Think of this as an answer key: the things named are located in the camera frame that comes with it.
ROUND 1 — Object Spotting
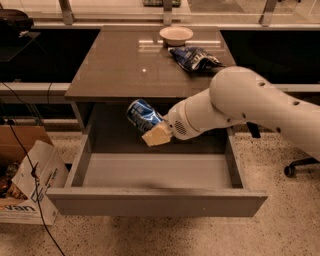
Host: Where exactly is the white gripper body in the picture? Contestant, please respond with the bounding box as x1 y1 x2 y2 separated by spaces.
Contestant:
167 89 234 140

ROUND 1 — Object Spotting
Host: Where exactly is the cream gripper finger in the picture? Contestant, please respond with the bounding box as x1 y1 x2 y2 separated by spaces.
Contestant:
142 121 173 147

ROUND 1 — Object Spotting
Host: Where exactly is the blue pepsi can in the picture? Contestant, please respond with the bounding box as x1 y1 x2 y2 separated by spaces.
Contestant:
126 99 163 133

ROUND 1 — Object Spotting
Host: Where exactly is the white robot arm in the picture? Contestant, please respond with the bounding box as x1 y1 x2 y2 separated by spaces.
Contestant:
143 66 320 160

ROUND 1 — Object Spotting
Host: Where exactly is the open grey top drawer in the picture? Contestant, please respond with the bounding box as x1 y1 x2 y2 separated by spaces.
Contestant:
45 105 269 219

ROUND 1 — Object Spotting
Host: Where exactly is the blue chip bag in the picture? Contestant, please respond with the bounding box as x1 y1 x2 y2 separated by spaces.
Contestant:
168 47 224 72

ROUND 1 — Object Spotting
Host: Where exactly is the grey cabinet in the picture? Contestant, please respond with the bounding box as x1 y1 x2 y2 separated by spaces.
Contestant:
64 24 253 134

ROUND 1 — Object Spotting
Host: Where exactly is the white paper bowl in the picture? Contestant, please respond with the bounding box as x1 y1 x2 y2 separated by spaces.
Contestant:
159 26 193 46

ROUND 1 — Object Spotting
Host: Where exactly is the black office chair base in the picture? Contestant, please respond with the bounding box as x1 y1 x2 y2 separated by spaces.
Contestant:
283 157 320 179

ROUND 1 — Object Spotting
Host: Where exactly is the cardboard box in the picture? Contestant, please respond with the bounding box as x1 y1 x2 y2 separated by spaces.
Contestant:
0 125 68 225

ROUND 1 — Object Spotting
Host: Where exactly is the black bag on shelf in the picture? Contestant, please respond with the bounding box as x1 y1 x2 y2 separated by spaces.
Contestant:
0 9 34 38

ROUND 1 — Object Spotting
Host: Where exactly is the black cable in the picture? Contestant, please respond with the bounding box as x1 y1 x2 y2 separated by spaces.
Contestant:
0 81 67 256

